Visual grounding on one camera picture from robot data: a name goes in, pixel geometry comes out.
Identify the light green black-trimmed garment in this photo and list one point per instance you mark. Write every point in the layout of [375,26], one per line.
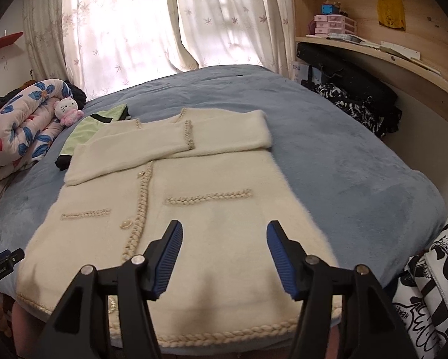
[85,132]

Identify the pink drawer organizer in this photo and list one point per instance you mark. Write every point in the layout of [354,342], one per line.
[334,25]

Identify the blue floral white quilt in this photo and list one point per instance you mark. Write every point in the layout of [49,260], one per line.
[18,134]

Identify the red wall shelf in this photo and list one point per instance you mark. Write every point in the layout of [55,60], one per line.
[1,43]

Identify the white leaf print curtain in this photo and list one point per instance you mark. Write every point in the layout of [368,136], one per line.
[231,15]
[108,26]

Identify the white papers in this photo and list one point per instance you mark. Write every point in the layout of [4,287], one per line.
[396,50]

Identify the black clothes pile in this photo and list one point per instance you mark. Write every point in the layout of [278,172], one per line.
[351,78]

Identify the black knit cloth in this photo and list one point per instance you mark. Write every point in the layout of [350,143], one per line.
[78,95]

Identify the white cardboard box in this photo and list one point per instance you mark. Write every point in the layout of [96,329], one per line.
[302,71]

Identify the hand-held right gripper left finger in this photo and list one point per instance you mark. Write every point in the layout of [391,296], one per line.
[167,261]

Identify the wooden shelf unit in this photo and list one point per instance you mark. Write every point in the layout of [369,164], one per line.
[426,26]

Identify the black and white patterned cloth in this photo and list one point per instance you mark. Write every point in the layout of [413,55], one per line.
[437,288]

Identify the blue plush bed blanket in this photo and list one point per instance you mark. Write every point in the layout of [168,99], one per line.
[339,157]

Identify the yellow cloth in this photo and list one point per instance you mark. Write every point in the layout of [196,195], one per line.
[391,11]

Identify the small blue box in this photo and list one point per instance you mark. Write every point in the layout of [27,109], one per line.
[330,9]

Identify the cream fuzzy braided cardigan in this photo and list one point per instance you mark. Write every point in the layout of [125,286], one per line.
[216,179]

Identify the white pink cat plush toy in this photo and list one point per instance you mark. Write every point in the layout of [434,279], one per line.
[66,108]

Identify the dark cloth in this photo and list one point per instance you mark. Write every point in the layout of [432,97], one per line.
[1,104]

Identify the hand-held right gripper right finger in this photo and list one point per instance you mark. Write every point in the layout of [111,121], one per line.
[282,261]

